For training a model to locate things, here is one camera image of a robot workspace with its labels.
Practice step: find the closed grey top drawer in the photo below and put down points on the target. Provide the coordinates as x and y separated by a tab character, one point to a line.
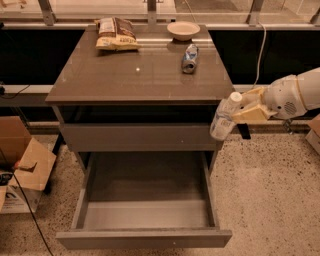
138	137

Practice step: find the metal window railing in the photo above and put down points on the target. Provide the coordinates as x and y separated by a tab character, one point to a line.
214	14

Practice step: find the brown cardboard box left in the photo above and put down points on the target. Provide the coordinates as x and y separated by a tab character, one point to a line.
27	161

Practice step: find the brown chip bag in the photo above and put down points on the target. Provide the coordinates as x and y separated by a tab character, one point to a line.
116	34

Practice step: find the clear plastic bottle white cap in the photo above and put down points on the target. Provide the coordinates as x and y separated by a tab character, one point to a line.
222	123

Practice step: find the open grey middle drawer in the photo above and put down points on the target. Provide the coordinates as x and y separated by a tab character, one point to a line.
149	200

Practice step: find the grey drawer cabinet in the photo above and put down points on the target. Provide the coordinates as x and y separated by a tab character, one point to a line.
145	86

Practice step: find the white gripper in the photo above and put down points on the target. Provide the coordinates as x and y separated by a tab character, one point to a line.
284	96

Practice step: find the white bowl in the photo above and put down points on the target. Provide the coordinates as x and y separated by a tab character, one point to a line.
183	30

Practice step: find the cardboard box right edge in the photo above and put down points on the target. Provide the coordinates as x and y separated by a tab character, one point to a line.
313	136

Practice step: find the crushed blue soda can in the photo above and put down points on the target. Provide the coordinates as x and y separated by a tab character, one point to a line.
189	60

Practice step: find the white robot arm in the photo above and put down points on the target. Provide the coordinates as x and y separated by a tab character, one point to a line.
309	86

